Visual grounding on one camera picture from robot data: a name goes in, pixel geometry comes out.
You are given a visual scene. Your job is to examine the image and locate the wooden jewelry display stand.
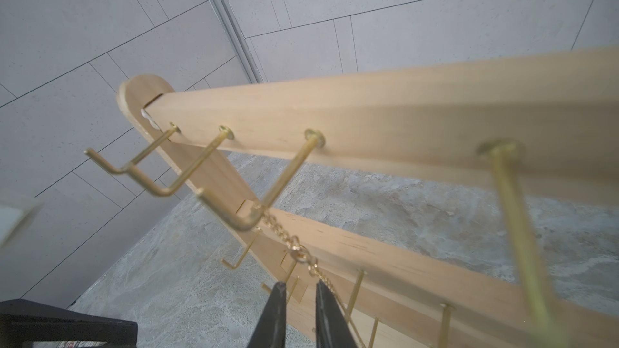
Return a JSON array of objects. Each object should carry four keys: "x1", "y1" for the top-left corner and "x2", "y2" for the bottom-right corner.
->
[{"x1": 84, "y1": 47, "x2": 619, "y2": 348}]

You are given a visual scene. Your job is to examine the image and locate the gold necklace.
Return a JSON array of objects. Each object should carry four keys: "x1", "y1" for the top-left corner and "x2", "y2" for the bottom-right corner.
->
[{"x1": 260, "y1": 209, "x2": 366, "y2": 348}]

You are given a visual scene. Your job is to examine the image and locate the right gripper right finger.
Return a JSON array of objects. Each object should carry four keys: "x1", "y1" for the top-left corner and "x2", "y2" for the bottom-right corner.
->
[{"x1": 315, "y1": 280, "x2": 357, "y2": 348}]

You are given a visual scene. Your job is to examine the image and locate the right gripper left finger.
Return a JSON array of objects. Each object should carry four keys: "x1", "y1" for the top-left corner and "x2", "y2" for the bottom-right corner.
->
[{"x1": 247, "y1": 281, "x2": 287, "y2": 348}]

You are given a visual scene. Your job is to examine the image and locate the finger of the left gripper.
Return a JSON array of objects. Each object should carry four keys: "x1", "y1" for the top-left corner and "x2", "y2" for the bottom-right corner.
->
[{"x1": 1, "y1": 299, "x2": 139, "y2": 347}]

